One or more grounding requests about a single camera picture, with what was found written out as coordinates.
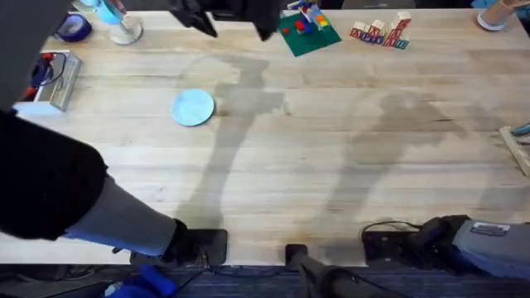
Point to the white cup stand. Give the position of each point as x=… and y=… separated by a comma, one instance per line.
x=126, y=32

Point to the light blue cup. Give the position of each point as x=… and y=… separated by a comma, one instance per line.
x=107, y=13

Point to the wooden ruler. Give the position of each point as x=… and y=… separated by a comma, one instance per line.
x=515, y=151

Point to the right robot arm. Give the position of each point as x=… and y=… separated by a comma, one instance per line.
x=497, y=248

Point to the light blue plate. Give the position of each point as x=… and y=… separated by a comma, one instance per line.
x=193, y=107

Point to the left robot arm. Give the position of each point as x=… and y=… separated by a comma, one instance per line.
x=124, y=219

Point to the clear box with tools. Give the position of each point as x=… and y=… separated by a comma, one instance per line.
x=58, y=83

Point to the heap of wooden letter blocks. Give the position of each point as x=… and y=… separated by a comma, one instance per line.
x=381, y=34

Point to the green board with toy blocks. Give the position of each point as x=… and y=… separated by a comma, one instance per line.
x=310, y=35

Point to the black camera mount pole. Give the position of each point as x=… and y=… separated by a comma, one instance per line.
x=323, y=275

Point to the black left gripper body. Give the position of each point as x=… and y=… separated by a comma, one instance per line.
x=232, y=8

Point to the bright blue plastic object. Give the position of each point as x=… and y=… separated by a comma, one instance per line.
x=149, y=283

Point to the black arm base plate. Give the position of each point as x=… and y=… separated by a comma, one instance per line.
x=381, y=248
x=211, y=246

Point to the purple tape roll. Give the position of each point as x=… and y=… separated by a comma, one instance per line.
x=74, y=28

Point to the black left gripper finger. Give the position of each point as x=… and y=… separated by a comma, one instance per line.
x=267, y=25
x=198, y=22

